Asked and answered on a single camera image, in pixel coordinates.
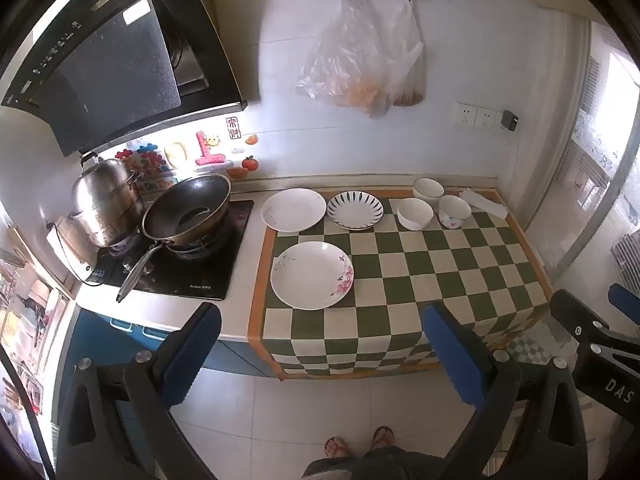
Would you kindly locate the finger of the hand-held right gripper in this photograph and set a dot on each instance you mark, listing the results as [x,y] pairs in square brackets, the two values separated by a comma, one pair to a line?
[575,312]
[627,299]

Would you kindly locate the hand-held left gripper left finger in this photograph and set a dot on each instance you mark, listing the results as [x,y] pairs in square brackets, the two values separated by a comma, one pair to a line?
[192,347]

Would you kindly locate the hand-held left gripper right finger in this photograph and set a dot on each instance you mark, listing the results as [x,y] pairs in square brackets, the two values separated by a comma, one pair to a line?
[452,355]

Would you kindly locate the white bowl with dark rim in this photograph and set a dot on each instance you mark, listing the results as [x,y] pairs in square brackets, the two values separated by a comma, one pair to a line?
[428,189]

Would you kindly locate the black gas stove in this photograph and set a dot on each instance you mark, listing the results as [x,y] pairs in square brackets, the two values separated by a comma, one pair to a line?
[200,275]

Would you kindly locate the blue kitchen cabinet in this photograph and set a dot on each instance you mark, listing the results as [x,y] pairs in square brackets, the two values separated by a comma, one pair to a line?
[115,332]

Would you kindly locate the green checkered tablecloth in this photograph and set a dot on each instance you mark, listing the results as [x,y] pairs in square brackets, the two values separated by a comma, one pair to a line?
[420,280]

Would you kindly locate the person's right foot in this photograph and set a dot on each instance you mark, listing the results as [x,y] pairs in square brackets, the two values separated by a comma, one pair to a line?
[382,436]

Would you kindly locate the person's foot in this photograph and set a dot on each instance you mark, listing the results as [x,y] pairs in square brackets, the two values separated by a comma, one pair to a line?
[336,446]
[382,436]

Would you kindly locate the person's dark trousers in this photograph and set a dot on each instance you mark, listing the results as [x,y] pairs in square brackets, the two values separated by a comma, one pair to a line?
[380,465]

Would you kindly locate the white plate with pink flowers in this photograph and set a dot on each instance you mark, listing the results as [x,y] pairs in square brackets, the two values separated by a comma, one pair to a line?
[310,275]

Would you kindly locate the white bowl with small print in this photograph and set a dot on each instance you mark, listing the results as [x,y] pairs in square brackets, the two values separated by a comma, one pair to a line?
[454,214]

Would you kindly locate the sliding glass door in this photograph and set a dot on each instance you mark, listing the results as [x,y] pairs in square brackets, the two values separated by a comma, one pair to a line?
[595,160]

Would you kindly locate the white paper tissue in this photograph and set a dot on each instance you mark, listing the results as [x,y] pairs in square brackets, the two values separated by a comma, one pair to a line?
[484,202]

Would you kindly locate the plain white bowl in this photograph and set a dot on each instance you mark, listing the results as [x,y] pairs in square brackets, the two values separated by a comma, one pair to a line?
[415,214]

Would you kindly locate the person's left foot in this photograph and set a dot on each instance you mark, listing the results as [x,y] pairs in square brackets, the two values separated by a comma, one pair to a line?
[336,446]

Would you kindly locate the cluttered side shelf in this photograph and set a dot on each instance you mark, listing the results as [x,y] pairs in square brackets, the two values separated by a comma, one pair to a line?
[25,320]

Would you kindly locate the plain white plate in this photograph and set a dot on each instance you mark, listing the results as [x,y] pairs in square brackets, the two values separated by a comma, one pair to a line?
[294,210]

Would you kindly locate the stainless steel steamer pot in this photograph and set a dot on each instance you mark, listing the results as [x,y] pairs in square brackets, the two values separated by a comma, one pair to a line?
[102,200]

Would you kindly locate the white plate with black stripes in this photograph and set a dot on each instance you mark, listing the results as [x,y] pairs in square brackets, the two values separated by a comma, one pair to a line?
[355,211]

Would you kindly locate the black plug adapter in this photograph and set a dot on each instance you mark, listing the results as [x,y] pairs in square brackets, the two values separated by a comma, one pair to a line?
[509,120]

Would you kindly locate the clear plastic bag brown contents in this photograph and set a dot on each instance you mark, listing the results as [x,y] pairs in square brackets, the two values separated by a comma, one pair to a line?
[410,75]

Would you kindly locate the black range hood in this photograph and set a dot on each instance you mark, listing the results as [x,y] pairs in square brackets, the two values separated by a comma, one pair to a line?
[110,55]

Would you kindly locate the large clear plastic bag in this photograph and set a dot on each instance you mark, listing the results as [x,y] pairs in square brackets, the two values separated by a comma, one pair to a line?
[345,60]

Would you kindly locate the group of colourful wall stickers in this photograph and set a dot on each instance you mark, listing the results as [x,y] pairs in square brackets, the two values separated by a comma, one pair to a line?
[210,155]

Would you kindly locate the white wall socket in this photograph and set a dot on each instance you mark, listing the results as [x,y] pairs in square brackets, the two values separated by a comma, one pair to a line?
[465,115]
[485,118]

